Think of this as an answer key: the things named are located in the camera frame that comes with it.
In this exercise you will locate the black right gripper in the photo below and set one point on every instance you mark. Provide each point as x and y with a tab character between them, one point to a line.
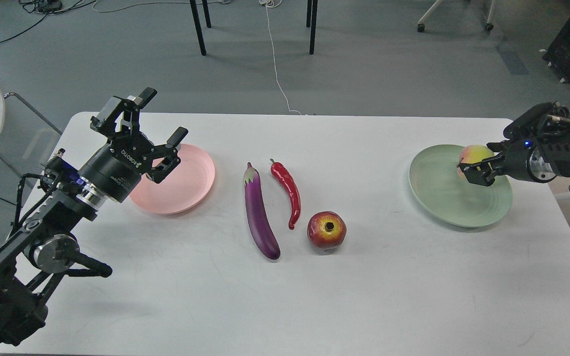
515	164

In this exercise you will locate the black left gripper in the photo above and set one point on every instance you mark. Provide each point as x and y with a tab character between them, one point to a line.
116	168

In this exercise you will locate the yellow-pink peach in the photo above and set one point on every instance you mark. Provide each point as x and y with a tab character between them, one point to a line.
474	153

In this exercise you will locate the red chili pepper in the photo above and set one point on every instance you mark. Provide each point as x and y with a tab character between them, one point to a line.
287	182

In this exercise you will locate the purple eggplant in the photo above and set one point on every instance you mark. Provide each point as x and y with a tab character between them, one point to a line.
257	220

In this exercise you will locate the red pomegranate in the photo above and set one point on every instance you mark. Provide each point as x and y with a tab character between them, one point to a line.
326	230

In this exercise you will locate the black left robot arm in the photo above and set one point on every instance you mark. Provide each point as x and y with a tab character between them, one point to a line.
41	249

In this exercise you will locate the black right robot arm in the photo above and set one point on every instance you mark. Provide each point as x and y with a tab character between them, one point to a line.
536	148

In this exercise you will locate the green plate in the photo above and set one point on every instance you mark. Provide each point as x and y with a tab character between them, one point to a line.
438	186

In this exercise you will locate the pink plate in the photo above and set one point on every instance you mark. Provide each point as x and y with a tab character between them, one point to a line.
185	187

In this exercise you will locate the black table leg left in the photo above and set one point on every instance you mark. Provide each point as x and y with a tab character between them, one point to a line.
197	22

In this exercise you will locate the black table leg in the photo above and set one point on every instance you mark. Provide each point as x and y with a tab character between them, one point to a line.
311	20
197	22

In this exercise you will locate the office chair base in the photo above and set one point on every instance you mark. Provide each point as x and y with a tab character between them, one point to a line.
449	11

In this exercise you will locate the black table leg right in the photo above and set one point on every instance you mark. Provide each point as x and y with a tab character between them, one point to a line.
311	20

